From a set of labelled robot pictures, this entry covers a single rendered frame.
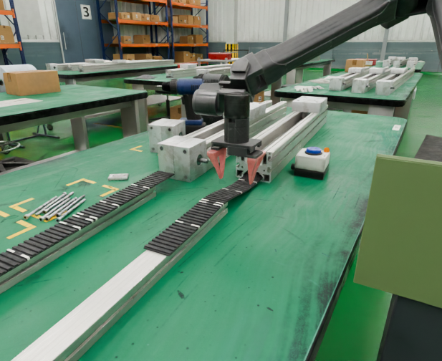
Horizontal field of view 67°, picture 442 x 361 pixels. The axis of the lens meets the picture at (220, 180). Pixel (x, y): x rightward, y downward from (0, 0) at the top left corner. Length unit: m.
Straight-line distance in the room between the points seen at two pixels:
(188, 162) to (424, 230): 0.56
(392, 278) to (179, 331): 0.31
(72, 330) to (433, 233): 0.46
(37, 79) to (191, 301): 2.47
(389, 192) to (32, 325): 0.50
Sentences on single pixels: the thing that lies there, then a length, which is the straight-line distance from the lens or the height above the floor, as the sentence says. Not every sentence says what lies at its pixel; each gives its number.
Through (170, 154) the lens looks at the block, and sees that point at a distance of 0.90.
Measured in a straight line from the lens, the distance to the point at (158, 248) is 0.56.
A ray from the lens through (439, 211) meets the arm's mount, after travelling 0.51.
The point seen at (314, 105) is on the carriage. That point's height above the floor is 0.89.
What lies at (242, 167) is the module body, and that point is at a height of 0.81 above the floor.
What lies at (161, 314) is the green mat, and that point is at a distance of 0.50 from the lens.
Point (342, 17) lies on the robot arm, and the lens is 0.84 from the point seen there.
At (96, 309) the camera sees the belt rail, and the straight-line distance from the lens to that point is 0.48.
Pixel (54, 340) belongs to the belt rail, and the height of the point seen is 0.81.
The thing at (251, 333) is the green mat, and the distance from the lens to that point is 0.47.
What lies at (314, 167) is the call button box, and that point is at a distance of 0.93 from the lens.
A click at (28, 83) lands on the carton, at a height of 0.86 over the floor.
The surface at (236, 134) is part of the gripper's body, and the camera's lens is 0.74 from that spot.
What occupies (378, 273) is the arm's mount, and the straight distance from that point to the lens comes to 0.56.
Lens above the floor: 1.12
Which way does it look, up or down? 22 degrees down
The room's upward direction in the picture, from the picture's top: straight up
